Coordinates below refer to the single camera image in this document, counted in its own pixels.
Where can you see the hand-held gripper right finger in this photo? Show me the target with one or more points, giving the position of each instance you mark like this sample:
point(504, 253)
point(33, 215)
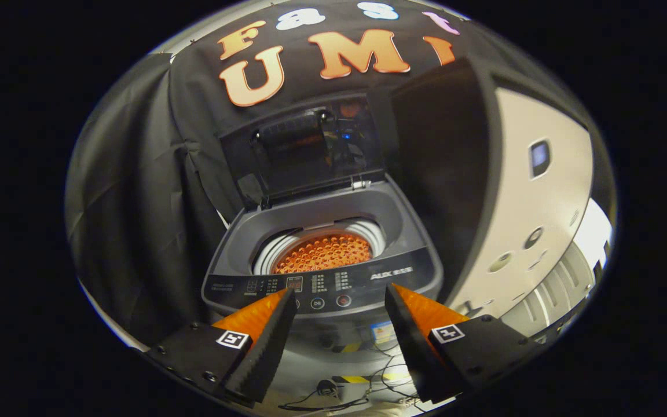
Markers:
point(414, 347)

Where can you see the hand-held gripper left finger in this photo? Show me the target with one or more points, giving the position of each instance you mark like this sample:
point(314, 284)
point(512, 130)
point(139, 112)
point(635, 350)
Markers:
point(267, 347)

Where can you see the grey washing machine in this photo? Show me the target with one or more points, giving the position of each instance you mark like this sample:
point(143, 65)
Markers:
point(264, 226)

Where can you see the dark glass washing machine lid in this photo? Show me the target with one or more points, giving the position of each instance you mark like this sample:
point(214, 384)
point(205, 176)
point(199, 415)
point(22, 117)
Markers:
point(299, 168)

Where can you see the yellow black floor tape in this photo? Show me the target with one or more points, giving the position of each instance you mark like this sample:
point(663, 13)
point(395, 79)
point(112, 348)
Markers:
point(348, 347)
point(351, 379)

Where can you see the black power adapter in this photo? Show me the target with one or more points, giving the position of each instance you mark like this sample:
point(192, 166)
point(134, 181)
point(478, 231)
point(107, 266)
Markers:
point(326, 387)

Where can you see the grey cabinet with dark top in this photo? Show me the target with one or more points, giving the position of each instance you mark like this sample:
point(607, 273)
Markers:
point(542, 220)

